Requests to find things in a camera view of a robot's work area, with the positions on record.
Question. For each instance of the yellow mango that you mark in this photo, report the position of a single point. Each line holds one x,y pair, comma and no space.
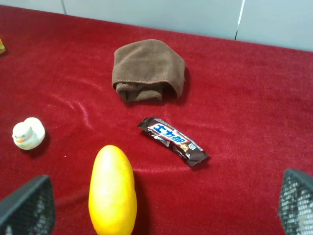
112,196

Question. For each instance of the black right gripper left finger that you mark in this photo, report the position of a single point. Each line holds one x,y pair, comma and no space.
29,210

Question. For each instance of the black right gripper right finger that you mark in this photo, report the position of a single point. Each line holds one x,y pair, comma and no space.
296,203

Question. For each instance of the folded brown towel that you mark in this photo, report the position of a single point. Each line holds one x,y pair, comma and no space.
142,69

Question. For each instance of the orange green toy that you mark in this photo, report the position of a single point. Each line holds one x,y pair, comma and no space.
2,47

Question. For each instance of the red velvet tablecloth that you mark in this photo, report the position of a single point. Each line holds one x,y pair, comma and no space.
249,106

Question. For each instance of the brown chocolate bar wrapper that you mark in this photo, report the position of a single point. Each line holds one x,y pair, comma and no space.
175,140

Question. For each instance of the white rubber duck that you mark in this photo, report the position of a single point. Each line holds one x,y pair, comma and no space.
28,134

